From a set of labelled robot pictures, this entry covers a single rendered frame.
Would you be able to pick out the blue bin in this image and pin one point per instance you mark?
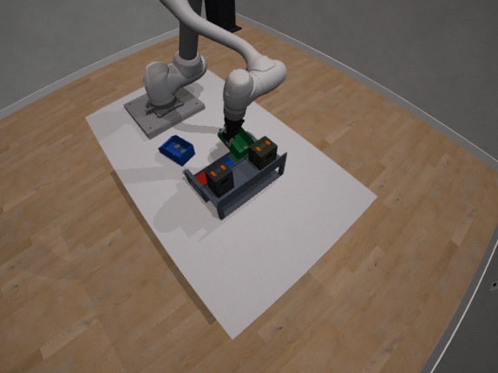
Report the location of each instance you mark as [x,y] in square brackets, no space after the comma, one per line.
[169,151]

